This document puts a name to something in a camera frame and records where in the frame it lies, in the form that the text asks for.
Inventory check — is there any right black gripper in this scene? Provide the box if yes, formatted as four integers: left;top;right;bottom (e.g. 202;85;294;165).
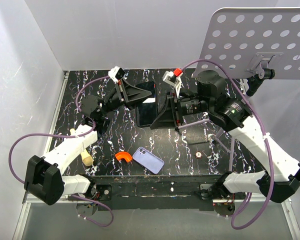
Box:
149;90;213;130

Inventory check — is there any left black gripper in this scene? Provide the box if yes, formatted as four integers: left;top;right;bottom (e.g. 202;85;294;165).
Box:
100;79;155;118

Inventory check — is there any black phone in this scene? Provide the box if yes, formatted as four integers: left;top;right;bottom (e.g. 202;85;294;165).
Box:
136;81;158;128

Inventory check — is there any lavender phone case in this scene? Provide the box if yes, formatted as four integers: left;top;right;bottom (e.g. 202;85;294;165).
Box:
132;147;165;175

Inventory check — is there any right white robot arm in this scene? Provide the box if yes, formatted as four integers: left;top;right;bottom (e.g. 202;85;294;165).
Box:
150;70;300;203

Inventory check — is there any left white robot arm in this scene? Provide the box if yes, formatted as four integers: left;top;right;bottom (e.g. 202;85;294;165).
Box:
23;79;152;206

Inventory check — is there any small round coin object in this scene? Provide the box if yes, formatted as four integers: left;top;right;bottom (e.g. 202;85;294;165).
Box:
195;151;202;159

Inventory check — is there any orange curved pipe piece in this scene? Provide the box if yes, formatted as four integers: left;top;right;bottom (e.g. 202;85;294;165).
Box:
114;151;133;163

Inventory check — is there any cream wooden pestle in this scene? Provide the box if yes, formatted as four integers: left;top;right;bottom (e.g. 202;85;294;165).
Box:
69;128;94;167

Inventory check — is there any perforated music stand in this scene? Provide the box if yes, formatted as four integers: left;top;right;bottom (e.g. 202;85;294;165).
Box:
192;7;300;161

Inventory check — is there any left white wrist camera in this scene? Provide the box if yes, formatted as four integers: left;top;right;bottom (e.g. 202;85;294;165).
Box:
108;66;126;84

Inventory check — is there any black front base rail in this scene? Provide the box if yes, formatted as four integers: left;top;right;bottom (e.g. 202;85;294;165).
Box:
24;174;266;213

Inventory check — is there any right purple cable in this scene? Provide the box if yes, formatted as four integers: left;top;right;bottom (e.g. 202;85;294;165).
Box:
181;59;276;230

